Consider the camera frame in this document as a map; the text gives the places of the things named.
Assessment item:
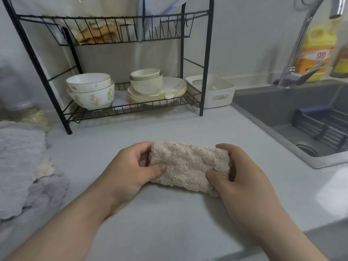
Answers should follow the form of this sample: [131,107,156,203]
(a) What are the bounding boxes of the grey plastic lid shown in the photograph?
[137,0,153,43]

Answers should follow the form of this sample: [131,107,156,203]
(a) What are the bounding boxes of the blue rimmed container lid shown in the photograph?
[166,0,194,14]

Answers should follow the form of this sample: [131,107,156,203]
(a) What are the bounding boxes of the black wire dish rack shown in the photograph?
[1,0,215,135]

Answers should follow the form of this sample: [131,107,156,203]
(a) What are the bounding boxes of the beige checked towel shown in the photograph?
[149,141,232,198]

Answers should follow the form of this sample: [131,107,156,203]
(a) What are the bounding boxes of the yellow detergent bottle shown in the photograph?
[295,18,338,83]

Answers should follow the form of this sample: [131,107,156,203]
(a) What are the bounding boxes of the pale green rice paddle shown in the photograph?
[157,88,181,100]

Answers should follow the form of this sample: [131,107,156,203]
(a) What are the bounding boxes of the small white bowl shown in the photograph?
[130,69,161,81]
[128,74,163,96]

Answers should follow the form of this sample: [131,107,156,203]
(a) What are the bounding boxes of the small bowls on plates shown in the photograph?
[128,89,187,106]

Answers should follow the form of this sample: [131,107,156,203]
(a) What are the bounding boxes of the large clear food container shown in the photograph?
[68,0,139,18]

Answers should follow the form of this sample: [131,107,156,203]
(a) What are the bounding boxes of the chrome faucet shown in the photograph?
[273,0,344,88]

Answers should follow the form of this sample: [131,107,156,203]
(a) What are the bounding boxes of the person's right forearm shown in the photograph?
[233,202,331,261]

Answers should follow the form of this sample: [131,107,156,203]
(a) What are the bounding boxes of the person's left hand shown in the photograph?
[94,141,167,219]

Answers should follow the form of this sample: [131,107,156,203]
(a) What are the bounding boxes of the yellow dish cloth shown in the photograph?
[75,20,121,44]

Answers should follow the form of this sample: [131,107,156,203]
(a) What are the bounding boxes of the person's left forearm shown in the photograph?
[0,187,112,261]

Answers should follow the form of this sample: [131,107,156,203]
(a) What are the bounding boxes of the grey kitchen sink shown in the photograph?
[231,80,348,169]

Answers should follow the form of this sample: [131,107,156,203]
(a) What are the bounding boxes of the person's right hand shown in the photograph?
[206,143,278,229]

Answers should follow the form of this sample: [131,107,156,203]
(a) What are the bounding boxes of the pile of fluffy cloths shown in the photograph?
[0,121,70,224]

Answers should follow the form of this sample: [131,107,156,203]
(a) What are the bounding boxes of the small clear jar of oats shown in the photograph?
[16,108,51,129]

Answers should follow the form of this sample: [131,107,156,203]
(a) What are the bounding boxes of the clear jar grey contents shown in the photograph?
[0,65,34,112]

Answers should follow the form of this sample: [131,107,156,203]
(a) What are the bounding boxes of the white plastic basket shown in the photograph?
[186,74,236,109]

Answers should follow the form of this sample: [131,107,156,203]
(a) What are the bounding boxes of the yellow label sauce bottle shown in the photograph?
[330,45,348,79]

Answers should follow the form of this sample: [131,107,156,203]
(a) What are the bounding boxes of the blue sink drain rack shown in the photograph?
[292,105,348,153]

